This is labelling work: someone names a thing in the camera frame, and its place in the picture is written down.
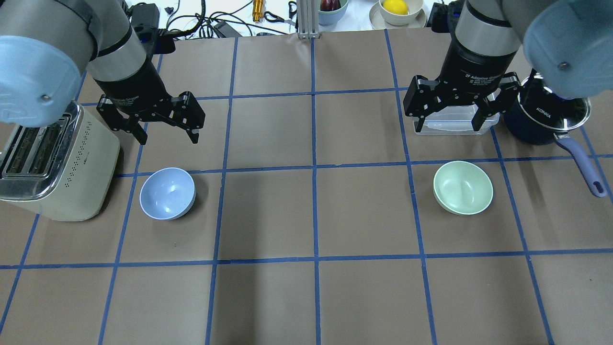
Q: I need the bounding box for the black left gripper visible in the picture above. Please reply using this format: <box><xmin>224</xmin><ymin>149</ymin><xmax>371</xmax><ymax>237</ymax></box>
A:
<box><xmin>93</xmin><ymin>62</ymin><xmax>206</xmax><ymax>146</ymax></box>

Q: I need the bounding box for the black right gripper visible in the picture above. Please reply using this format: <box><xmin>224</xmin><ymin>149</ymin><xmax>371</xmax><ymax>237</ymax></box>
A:
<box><xmin>403</xmin><ymin>37</ymin><xmax>521</xmax><ymax>133</ymax></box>

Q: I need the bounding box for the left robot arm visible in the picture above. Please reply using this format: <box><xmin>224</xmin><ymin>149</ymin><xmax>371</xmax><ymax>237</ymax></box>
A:
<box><xmin>0</xmin><ymin>0</ymin><xmax>205</xmax><ymax>145</ymax></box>

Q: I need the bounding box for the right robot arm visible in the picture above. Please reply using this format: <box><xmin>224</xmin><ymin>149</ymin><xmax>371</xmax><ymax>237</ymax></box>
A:
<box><xmin>403</xmin><ymin>0</ymin><xmax>613</xmax><ymax>133</ymax></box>

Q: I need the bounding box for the green bowl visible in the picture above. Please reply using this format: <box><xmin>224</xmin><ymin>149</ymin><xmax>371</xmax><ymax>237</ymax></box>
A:
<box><xmin>432</xmin><ymin>160</ymin><xmax>493</xmax><ymax>216</ymax></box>

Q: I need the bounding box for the beige bowl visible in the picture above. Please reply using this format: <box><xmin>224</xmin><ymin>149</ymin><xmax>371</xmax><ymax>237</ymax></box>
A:
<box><xmin>378</xmin><ymin>0</ymin><xmax>423</xmax><ymax>26</ymax></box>

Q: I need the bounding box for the light blue fruit bowl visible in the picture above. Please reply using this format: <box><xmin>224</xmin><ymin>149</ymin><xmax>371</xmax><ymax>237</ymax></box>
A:
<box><xmin>317</xmin><ymin>0</ymin><xmax>349</xmax><ymax>26</ymax></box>

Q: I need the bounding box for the clear plastic lidded container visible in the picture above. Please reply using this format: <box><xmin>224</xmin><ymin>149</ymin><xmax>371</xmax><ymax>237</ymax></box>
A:
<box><xmin>413</xmin><ymin>104</ymin><xmax>500</xmax><ymax>136</ymax></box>

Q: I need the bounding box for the dark blue saucepan with lid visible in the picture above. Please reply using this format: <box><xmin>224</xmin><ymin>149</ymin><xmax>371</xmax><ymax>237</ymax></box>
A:
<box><xmin>503</xmin><ymin>70</ymin><xmax>607</xmax><ymax>198</ymax></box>

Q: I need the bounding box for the cream silver toaster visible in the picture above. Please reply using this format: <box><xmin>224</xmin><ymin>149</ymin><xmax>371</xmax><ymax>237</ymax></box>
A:
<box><xmin>0</xmin><ymin>101</ymin><xmax>121</xmax><ymax>221</ymax></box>

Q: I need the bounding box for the yellow lemon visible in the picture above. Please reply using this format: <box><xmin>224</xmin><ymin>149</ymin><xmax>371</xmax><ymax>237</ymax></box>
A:
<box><xmin>382</xmin><ymin>0</ymin><xmax>409</xmax><ymax>15</ymax></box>

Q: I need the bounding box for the black power adapter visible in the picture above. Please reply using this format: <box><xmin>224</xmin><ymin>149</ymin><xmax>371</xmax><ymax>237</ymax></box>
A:
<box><xmin>213</xmin><ymin>20</ymin><xmax>243</xmax><ymax>38</ymax></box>

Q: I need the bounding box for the aluminium frame post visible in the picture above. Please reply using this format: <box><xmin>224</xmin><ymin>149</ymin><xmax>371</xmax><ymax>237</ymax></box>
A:
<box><xmin>296</xmin><ymin>0</ymin><xmax>320</xmax><ymax>40</ymax></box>

